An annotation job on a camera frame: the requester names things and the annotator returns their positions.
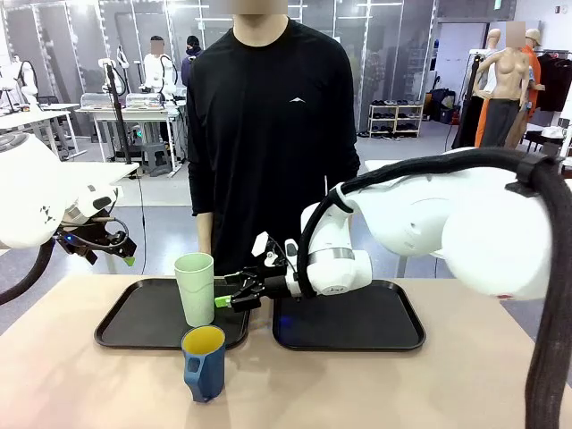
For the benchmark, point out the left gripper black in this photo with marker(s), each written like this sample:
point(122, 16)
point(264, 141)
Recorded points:
point(103, 241)

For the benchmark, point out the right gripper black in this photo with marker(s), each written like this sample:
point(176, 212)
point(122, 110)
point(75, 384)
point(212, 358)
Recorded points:
point(272, 285)

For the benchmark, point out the pale green plastic cup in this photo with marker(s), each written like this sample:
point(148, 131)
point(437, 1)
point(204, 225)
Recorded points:
point(195, 290)

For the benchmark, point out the person's right forearm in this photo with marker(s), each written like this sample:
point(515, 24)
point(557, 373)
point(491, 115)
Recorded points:
point(204, 228)

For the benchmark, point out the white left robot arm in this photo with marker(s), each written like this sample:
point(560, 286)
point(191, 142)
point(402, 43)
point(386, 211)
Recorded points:
point(27, 192)

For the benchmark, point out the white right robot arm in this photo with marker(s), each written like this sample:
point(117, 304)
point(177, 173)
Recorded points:
point(402, 214)

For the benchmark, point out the person's right hand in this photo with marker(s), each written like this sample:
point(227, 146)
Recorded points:
point(206, 248)

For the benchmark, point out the black plastic serving tray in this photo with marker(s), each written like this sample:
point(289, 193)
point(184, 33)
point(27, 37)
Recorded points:
point(143, 317)
point(348, 317)

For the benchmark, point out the small white table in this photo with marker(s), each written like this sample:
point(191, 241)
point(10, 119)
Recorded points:
point(116, 169)

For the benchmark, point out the blue mug yellow inside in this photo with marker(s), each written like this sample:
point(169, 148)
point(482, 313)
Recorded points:
point(203, 371)

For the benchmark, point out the grey plastic stool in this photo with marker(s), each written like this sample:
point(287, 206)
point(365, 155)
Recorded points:
point(157, 158)

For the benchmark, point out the black tripod stand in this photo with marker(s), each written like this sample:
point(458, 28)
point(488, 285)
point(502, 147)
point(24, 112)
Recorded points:
point(117, 111)

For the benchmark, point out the desk with clear covers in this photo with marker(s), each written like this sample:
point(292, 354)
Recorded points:
point(134, 109)

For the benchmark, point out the person's black-shirted torso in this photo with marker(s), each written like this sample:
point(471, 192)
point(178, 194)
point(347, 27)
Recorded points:
point(268, 134)

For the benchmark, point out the white robot on stand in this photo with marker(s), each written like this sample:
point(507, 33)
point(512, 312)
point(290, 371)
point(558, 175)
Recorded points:
point(115, 71)

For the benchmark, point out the person in white jacket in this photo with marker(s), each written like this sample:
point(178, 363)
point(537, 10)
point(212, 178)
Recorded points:
point(158, 67)

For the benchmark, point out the white humanoid robot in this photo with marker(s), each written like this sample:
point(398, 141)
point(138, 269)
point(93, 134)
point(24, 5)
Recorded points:
point(24, 78)

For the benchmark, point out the person in dark hood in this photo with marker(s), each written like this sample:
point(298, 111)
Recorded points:
point(192, 53)

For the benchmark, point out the wooden shoe rack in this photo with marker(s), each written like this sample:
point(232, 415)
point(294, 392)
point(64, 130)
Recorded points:
point(395, 118)

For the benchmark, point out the black bag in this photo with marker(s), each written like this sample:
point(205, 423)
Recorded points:
point(442, 105)

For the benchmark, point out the bare mannequin grey trousers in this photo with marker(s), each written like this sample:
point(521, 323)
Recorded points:
point(505, 89)

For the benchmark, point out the white mannequin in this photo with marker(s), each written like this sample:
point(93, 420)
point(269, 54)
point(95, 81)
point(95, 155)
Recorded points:
point(491, 58)

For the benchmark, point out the white hat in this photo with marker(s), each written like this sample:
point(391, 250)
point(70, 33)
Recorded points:
point(553, 132)

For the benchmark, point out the mannequin in orange clothes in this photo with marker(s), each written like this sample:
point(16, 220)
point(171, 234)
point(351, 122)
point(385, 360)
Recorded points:
point(532, 67)

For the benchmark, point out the rack of black clothes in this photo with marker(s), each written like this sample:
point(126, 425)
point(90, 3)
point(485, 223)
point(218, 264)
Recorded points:
point(556, 80)

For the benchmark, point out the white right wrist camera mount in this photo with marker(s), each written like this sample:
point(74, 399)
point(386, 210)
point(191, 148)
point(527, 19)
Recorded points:
point(260, 245)

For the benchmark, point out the white desk with grey frame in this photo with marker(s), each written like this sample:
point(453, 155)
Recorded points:
point(36, 116)

